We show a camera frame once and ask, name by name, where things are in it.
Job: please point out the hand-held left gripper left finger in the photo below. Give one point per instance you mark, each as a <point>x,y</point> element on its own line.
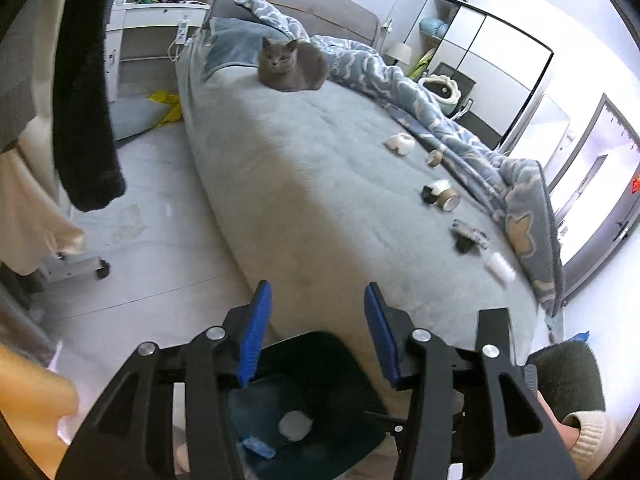
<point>257,330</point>

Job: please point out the white wheeled rack base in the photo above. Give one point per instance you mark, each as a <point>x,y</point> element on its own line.
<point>75,266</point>

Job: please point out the light blue floor cushion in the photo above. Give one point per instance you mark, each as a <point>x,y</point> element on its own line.
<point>132,117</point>

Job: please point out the dark teal trash bin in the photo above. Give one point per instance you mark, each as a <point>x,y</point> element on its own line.
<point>310,365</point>

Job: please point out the grey cat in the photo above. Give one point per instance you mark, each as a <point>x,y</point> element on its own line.
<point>292,67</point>

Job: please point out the bedside lamp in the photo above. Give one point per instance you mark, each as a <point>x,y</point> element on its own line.
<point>398,52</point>

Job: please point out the grey hanging garment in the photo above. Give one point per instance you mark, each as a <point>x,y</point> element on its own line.
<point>20,85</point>

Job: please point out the white paper cup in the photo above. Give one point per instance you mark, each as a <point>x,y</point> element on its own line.
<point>500,266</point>

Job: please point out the white dressing table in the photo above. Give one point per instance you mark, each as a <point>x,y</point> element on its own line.
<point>145,30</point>

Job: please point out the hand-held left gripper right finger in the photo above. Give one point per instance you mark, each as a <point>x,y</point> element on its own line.
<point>382,340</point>

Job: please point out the wide cardboard tape roll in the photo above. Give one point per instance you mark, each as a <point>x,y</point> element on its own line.
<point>448,201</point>

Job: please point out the glass balcony door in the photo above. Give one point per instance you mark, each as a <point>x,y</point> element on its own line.
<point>600,185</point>

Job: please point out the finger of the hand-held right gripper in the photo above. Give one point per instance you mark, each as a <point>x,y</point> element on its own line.
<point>493,327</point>

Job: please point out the white wardrobe with black frame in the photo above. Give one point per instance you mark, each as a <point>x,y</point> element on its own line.
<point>495,55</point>

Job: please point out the small cardboard tape roll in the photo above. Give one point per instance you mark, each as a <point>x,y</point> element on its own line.
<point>434,158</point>

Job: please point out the cream crumpled tissue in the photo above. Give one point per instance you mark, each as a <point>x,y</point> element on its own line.
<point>399,143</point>

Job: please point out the blue wrapper scrap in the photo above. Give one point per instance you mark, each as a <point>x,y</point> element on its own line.
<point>257,448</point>

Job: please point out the blue patterned blanket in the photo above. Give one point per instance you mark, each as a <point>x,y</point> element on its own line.
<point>450,110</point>

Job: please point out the yellow plastic bag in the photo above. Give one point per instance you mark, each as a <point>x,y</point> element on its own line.
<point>167,102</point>

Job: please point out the light blue plush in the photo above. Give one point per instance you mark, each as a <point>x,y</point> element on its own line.
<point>432,26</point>

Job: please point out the grey bed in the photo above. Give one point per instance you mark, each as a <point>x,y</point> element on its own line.
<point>310,185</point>

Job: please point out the black hanging garment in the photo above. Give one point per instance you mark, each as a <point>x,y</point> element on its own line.
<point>85,85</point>

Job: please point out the dark fuzzy cloth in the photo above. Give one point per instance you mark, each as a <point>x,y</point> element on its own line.
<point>570,375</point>

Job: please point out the white charger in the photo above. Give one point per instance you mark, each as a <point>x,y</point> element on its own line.
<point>182,30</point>

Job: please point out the white cat basket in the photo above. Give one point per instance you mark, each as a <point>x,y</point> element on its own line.
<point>440,91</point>

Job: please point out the person's right forearm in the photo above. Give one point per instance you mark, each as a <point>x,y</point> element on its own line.
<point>592,435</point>

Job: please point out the beige hanging garment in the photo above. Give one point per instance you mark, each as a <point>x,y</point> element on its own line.
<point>30,210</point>

